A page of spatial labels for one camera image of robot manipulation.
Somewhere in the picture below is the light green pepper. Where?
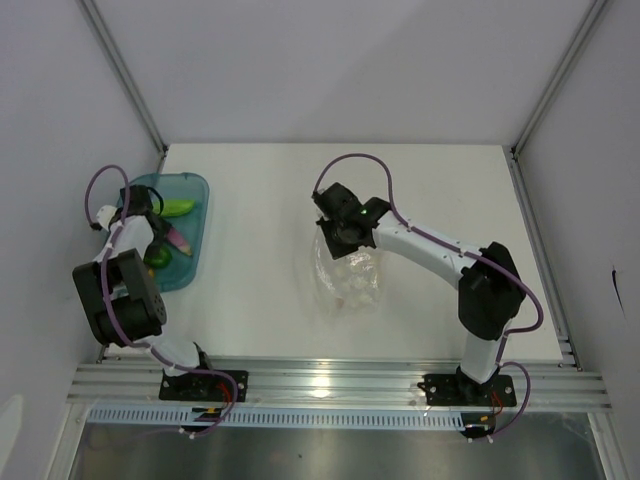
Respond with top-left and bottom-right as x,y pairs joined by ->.
152,199 -> 196,218

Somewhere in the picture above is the clear dotted zip top bag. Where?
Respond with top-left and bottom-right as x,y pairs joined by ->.
311,229 -> 385,317

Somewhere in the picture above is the purple eggplant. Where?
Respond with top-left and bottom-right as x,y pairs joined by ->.
166,225 -> 193,257

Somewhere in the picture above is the green bell pepper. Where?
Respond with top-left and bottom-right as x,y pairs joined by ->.
143,245 -> 172,269

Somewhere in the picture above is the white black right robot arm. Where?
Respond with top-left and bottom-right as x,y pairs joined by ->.
312,183 -> 525,404

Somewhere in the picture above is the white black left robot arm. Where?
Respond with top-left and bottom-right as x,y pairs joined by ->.
72,185 -> 217,400

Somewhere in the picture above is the teal plastic bin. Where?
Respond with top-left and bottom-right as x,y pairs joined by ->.
111,172 -> 210,293

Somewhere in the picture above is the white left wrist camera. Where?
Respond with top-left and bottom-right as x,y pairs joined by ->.
90,205 -> 121,233

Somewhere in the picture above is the left aluminium corner post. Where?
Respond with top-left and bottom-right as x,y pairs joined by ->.
76,0 -> 168,158

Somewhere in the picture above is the aluminium corner post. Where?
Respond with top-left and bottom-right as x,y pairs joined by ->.
76,0 -> 168,158
509,0 -> 614,156

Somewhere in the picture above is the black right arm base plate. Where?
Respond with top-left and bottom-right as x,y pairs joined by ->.
417,370 -> 517,407

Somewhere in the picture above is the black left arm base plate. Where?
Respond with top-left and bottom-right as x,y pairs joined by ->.
158,373 -> 233,403

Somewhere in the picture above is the white slotted cable duct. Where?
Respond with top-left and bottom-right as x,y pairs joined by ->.
87,404 -> 465,431

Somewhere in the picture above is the aluminium front rail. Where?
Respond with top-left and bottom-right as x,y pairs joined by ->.
67,354 -> 612,413

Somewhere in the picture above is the right aluminium corner post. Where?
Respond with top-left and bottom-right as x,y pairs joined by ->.
509,0 -> 614,156

